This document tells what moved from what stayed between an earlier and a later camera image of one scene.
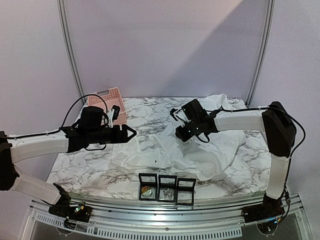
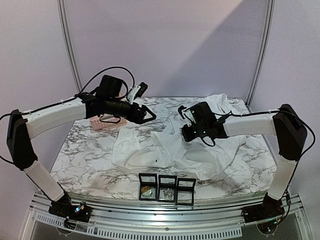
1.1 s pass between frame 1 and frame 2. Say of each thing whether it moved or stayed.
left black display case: stayed
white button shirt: stayed
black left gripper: moved
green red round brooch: stayed
